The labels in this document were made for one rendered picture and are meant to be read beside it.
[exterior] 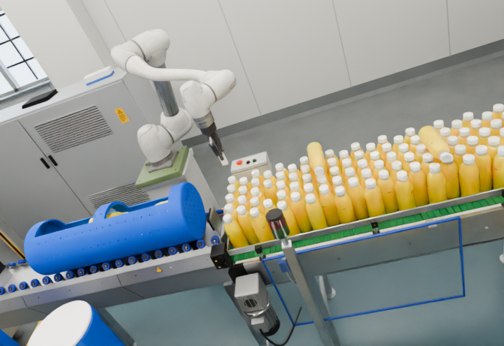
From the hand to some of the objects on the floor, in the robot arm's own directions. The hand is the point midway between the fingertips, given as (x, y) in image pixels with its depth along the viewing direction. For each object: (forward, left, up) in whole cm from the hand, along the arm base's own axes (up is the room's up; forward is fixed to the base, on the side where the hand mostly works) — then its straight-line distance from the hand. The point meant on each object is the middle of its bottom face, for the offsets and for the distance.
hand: (223, 158), depth 179 cm
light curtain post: (-3, -165, -120) cm, 204 cm away
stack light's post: (+51, +28, -123) cm, 136 cm away
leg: (+20, -119, -120) cm, 170 cm away
